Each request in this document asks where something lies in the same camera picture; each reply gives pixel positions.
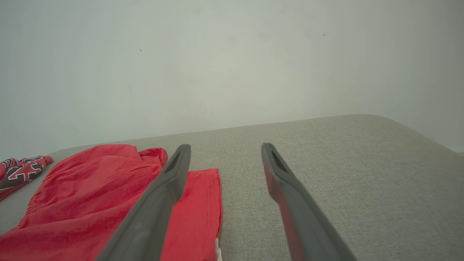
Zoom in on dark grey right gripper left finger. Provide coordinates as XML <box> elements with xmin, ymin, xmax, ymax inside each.
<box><xmin>95</xmin><ymin>144</ymin><xmax>191</xmax><ymax>261</ymax></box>

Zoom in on red jersey with black lettering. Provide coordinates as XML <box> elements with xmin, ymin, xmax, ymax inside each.
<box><xmin>0</xmin><ymin>156</ymin><xmax>54</xmax><ymax>202</ymax></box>

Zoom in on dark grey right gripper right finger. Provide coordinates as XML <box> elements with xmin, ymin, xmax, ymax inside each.
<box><xmin>261</xmin><ymin>143</ymin><xmax>357</xmax><ymax>261</ymax></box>

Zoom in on plain red shorts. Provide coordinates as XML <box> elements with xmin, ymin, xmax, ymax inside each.
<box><xmin>0</xmin><ymin>144</ymin><xmax>223</xmax><ymax>261</ymax></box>

